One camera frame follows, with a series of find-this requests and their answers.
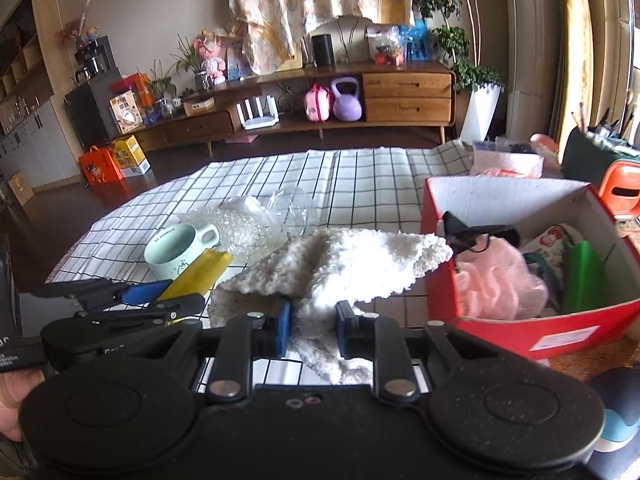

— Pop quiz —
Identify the black fabric pouch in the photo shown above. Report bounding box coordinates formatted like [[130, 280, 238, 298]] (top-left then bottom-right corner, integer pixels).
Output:
[[440, 211, 521, 256]]

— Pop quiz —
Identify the white tall planter pot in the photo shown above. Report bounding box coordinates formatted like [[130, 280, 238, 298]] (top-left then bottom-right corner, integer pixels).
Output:
[[459, 84, 502, 142]]

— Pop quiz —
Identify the person's hand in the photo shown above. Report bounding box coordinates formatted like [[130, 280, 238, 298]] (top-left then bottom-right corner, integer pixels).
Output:
[[0, 368, 44, 442]]

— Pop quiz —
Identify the red cardboard box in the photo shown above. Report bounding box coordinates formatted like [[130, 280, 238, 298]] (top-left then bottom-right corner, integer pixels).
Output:
[[421, 176, 639, 360]]

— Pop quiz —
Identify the black mini fridge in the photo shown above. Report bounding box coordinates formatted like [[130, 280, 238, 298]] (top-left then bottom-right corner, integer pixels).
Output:
[[64, 68, 122, 152]]

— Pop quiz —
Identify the pink plush doll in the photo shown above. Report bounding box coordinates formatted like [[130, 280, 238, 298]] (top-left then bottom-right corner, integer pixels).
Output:
[[193, 29, 227, 87]]

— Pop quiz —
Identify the black cylindrical speaker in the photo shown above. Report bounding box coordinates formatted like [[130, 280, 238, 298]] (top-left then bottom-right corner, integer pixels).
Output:
[[311, 34, 335, 67]]

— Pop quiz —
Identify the white wifi router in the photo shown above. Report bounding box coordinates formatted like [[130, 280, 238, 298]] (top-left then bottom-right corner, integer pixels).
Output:
[[235, 96, 280, 131]]

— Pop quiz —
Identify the coffee machine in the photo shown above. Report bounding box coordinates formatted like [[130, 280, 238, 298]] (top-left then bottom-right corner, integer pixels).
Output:
[[75, 36, 117, 84]]

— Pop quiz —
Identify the green potted tree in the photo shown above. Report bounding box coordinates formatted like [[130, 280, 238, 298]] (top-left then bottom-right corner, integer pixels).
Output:
[[412, 0, 503, 92]]

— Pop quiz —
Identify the green sponge block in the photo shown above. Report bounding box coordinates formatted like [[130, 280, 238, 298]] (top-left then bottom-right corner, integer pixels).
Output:
[[562, 240, 605, 314]]

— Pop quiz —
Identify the pink toy backpack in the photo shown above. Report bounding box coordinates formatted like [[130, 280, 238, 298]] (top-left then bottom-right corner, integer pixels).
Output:
[[304, 84, 333, 122]]

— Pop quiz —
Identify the cartoon print snack box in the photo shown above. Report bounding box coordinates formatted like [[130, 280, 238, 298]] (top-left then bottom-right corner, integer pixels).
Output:
[[110, 90, 143, 134]]

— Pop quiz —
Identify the yellow carton box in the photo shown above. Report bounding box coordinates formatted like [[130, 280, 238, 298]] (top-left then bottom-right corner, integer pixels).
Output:
[[112, 136, 151, 178]]

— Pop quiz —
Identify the christmas print fabric bag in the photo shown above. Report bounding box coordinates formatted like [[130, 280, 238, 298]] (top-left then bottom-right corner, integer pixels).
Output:
[[520, 223, 585, 313]]

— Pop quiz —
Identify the white fluffy knit cloth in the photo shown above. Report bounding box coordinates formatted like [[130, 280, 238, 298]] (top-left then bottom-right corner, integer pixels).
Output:
[[207, 228, 454, 385]]

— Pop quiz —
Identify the mint green ceramic mug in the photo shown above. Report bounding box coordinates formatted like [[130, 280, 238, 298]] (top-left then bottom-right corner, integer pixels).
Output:
[[143, 223, 220, 281]]

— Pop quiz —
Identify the purple kettlebell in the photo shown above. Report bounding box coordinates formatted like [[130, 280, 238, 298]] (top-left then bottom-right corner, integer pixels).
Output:
[[331, 76, 362, 122]]

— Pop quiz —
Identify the yellow sponge cloth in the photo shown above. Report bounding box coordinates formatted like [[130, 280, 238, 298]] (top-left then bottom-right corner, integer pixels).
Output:
[[157, 248, 233, 301]]

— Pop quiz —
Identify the white black checked tablecloth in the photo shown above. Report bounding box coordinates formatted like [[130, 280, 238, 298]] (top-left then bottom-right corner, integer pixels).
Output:
[[44, 138, 476, 394]]

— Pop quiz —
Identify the clear bubble wrap bag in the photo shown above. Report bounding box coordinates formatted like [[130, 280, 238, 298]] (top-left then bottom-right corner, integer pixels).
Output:
[[178, 185, 319, 266]]

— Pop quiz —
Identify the orange gift bag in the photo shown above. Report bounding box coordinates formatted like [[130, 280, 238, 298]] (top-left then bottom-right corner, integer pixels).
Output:
[[78, 146, 124, 186]]

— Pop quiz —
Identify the wooden tv cabinet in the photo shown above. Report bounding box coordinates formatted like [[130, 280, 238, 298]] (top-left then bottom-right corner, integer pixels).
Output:
[[134, 62, 456, 152]]

